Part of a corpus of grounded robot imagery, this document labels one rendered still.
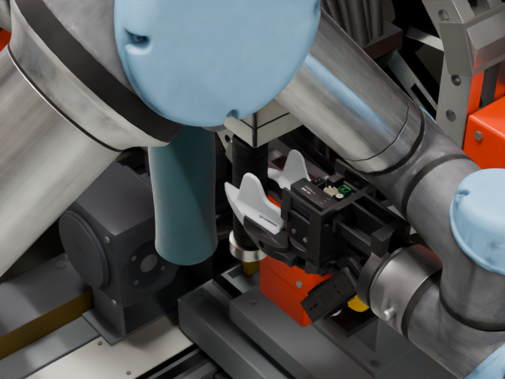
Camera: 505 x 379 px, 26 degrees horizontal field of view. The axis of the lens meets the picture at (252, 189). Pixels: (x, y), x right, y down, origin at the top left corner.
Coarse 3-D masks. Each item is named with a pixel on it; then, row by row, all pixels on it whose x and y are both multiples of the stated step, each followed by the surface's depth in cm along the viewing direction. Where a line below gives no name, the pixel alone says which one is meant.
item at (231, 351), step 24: (240, 264) 200; (216, 288) 195; (240, 288) 195; (192, 312) 190; (216, 312) 193; (192, 336) 194; (216, 336) 186; (240, 336) 189; (216, 360) 190; (240, 360) 183; (264, 360) 184
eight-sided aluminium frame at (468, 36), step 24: (432, 0) 109; (456, 0) 107; (480, 0) 110; (456, 24) 107; (480, 24) 108; (504, 24) 110; (456, 48) 109; (480, 48) 108; (504, 48) 110; (456, 72) 110; (480, 72) 110; (504, 72) 113; (456, 96) 112; (480, 96) 115; (456, 120) 114; (312, 168) 148
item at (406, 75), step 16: (400, 0) 129; (416, 0) 130; (400, 16) 130; (416, 16) 131; (416, 32) 129; (432, 32) 127; (400, 48) 132; (416, 48) 136; (384, 64) 136; (400, 64) 133; (416, 64) 132; (400, 80) 134; (416, 80) 132; (432, 80) 132; (416, 96) 133; (432, 96) 131; (432, 112) 133; (304, 128) 154; (304, 144) 153; (320, 144) 153; (320, 160) 152; (352, 176) 147
